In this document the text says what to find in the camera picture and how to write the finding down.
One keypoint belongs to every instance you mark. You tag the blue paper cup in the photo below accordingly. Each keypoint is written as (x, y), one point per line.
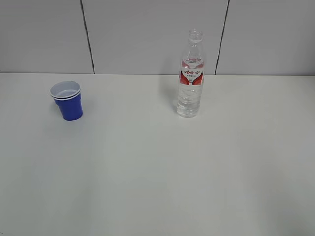
(67, 96)

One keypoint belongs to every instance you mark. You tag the clear Wahaha water bottle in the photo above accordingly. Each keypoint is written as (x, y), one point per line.
(191, 76)

